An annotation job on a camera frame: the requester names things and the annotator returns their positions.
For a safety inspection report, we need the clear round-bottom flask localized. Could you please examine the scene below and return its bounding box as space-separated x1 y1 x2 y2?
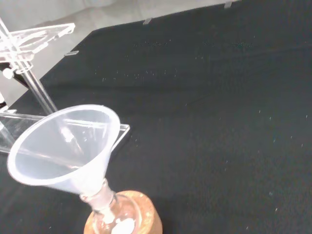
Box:
79 179 147 234

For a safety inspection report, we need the clear funnel stand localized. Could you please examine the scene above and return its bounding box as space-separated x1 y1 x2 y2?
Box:
0 17 130 155

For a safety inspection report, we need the black bench cloth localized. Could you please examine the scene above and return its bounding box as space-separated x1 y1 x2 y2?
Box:
0 0 312 234

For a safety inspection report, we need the cork ring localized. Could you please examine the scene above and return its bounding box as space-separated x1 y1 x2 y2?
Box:
83 190 163 234

